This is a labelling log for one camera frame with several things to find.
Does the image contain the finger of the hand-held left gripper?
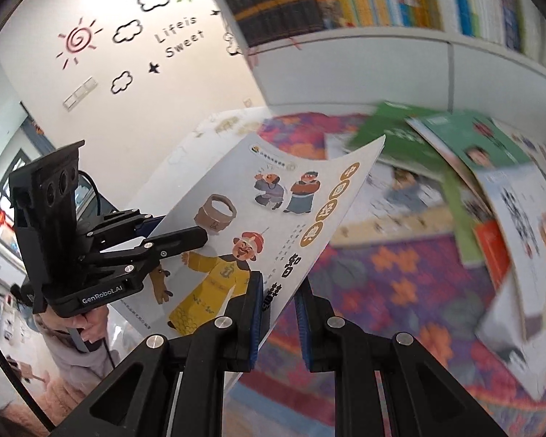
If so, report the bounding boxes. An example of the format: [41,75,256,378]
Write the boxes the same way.
[83,226,209,282]
[90,208,167,249]

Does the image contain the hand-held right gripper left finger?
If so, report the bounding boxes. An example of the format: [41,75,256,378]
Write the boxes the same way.
[50,272,274,437]

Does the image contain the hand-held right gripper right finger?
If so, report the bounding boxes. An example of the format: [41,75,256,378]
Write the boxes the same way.
[294,282,510,437]

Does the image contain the white book yellow-robed figure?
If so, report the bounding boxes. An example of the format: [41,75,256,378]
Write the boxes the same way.
[109,134,387,401]

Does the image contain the pale blue pink book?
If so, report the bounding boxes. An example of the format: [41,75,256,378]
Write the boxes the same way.
[325,134,460,249]

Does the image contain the white book green-dress figure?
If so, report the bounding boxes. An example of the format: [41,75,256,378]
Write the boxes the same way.
[475,164,546,401]

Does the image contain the teal book red-robed girl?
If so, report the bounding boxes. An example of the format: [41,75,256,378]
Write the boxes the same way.
[406,111,535,283]

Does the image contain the row of colourful books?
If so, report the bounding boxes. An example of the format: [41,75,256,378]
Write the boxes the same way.
[437,0,546,74]

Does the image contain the person's left hand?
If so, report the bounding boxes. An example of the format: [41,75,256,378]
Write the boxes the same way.
[65,306,112,352]

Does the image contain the floral blanket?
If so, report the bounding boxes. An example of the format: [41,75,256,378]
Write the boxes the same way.
[223,111,546,437]

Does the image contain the white bookshelf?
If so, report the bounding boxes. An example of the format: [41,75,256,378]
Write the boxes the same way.
[195,0,546,119]

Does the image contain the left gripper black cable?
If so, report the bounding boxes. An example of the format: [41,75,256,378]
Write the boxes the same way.
[77,170,119,369]

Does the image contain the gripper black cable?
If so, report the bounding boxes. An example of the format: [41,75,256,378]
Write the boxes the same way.
[0,314,55,433]
[77,170,119,369]

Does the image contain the white light switch panel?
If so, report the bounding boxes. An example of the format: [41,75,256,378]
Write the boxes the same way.
[64,76,97,110]

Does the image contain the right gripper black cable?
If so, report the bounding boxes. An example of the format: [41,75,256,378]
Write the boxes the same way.
[0,314,55,433]

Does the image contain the pink sun wall decal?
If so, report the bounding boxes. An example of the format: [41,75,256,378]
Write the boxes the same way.
[56,17,104,70]

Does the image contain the black lettering wall decal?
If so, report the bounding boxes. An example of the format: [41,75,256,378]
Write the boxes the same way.
[155,16,206,59]

